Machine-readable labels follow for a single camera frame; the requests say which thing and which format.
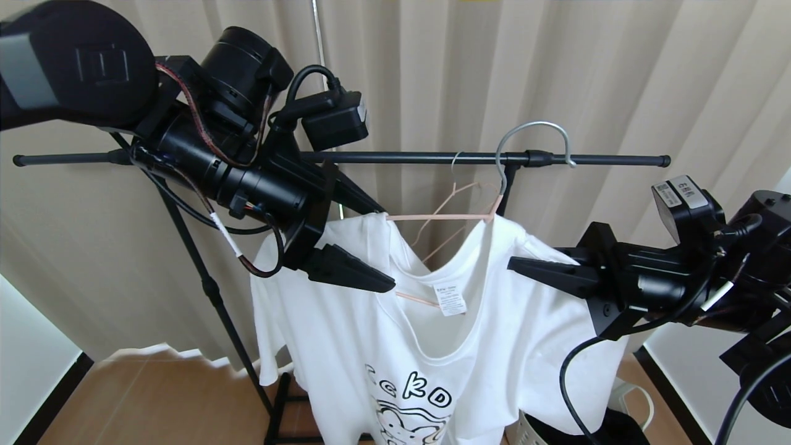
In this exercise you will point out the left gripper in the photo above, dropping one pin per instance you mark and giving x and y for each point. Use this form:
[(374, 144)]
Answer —
[(247, 179)]

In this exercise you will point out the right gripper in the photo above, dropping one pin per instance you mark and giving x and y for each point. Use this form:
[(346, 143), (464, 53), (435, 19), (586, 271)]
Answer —
[(655, 278)]

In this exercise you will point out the pink clothes hanger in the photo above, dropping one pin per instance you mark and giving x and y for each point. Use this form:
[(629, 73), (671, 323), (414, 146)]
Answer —
[(432, 217), (453, 170)]

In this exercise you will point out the white printed t-shirt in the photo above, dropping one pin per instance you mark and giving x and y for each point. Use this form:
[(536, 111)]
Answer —
[(494, 346)]

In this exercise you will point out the black clothes rack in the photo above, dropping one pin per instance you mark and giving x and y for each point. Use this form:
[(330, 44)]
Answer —
[(432, 157)]

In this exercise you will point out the white laundry basket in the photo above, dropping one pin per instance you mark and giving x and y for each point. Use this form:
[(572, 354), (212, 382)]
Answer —
[(531, 432)]

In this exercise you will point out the black garment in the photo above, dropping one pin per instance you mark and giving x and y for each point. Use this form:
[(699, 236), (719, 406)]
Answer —
[(624, 432)]

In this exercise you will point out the beige curtain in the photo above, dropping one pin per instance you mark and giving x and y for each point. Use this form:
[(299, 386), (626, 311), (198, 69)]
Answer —
[(556, 74)]

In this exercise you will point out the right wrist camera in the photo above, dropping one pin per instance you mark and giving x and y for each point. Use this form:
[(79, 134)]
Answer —
[(686, 210)]

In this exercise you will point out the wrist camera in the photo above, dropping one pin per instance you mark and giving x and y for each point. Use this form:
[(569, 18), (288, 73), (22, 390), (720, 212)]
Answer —
[(334, 123), (686, 210)]

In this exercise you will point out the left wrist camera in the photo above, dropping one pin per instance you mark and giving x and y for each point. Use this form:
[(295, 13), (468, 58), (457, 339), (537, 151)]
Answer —
[(334, 123)]

